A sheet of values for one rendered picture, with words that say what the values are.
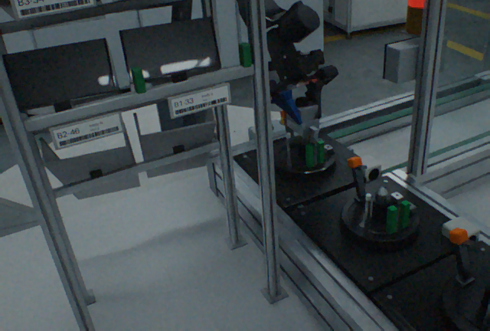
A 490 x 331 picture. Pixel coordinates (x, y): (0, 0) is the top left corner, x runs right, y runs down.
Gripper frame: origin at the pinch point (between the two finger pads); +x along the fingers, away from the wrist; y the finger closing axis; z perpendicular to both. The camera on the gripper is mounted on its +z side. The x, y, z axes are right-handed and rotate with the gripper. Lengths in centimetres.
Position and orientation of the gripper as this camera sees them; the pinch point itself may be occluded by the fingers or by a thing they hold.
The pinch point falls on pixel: (304, 106)
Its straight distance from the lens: 100.8
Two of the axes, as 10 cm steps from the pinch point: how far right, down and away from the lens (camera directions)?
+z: 2.9, -2.6, -9.2
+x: 3.4, 9.3, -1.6
